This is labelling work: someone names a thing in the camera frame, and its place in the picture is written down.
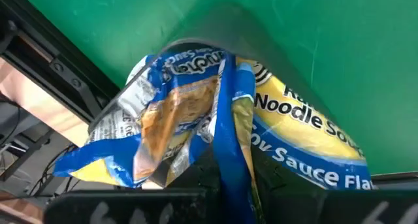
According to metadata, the blue Maruchan noodle pack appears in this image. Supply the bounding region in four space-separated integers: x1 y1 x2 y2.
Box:
234 56 376 191
53 48 262 224

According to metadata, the green table mat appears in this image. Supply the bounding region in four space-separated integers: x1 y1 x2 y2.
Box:
18 0 418 176

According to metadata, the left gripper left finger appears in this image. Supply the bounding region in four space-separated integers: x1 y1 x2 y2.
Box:
44 147 226 224

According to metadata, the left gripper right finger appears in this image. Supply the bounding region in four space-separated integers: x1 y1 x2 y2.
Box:
253 145 418 224

